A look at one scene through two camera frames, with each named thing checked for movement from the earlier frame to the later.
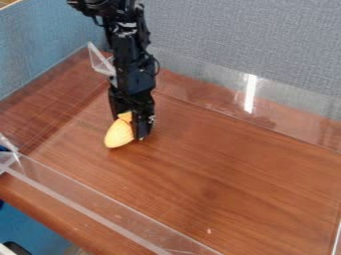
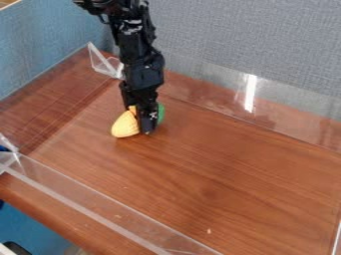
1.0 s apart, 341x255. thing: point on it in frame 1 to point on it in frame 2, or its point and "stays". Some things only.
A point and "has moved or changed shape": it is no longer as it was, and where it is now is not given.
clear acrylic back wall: (299, 110) stays
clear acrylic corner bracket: (101, 62) stays
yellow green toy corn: (121, 132) has moved or changed shape
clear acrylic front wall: (151, 234) stays
